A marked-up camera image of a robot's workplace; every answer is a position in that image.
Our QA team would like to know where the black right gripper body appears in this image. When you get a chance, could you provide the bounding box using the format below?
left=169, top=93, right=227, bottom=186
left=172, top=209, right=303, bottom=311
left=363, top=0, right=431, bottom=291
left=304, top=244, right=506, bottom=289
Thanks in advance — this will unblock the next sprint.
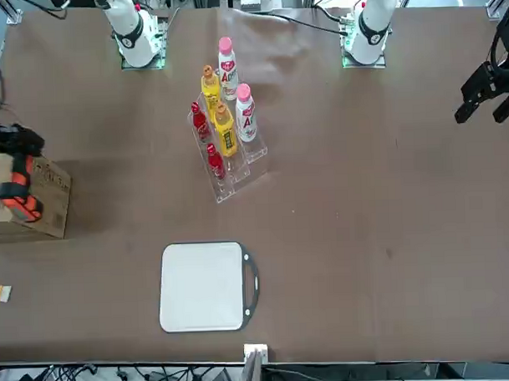
left=0, top=116, right=46, bottom=159

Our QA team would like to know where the orange black barcode scanner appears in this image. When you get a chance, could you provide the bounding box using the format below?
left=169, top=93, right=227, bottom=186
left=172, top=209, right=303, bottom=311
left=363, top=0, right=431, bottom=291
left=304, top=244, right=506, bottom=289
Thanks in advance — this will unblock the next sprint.
left=0, top=154, right=46, bottom=226

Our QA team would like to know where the brown cardboard box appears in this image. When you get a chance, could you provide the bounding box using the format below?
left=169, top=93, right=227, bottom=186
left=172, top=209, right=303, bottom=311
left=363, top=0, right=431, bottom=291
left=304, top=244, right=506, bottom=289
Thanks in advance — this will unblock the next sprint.
left=0, top=149, right=75, bottom=243

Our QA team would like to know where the small red cola bottle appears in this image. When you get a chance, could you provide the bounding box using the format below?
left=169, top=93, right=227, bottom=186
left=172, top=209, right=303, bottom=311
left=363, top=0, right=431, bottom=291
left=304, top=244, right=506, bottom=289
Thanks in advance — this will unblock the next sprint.
left=191, top=101, right=211, bottom=143
left=206, top=142, right=227, bottom=180

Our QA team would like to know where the yellow drink bottle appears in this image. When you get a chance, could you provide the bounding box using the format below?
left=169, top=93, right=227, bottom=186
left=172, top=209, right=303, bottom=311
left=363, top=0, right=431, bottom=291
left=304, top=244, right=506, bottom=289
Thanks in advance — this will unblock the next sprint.
left=212, top=102, right=240, bottom=159
left=198, top=63, right=222, bottom=122

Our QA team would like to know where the clear acrylic stepped shelf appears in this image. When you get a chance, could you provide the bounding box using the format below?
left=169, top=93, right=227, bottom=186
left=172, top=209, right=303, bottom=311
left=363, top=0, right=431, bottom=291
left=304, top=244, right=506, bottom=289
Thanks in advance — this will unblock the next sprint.
left=186, top=89, right=271, bottom=206

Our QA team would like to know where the white bottle pink cap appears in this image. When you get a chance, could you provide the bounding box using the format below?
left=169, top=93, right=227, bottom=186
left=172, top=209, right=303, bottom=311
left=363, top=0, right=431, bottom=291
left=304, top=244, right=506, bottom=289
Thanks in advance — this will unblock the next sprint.
left=233, top=82, right=260, bottom=144
left=216, top=36, right=241, bottom=101

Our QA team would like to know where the white cutting board dark rim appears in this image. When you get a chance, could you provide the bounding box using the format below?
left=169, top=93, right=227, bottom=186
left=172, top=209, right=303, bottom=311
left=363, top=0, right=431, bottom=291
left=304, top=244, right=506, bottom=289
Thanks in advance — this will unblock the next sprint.
left=155, top=239, right=262, bottom=335

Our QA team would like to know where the black cable on table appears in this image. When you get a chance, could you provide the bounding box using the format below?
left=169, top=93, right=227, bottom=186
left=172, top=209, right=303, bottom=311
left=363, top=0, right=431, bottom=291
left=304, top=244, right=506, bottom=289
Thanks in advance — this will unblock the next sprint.
left=247, top=7, right=346, bottom=37

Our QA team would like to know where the white table edge bracket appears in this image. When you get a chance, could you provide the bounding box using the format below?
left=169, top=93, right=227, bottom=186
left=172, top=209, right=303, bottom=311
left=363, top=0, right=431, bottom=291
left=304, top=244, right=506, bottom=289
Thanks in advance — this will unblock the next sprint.
left=242, top=343, right=270, bottom=363

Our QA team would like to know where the grey metal post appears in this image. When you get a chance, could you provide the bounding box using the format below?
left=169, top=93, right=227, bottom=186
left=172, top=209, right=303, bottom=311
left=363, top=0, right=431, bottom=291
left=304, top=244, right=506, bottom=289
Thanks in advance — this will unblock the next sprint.
left=236, top=351, right=265, bottom=381

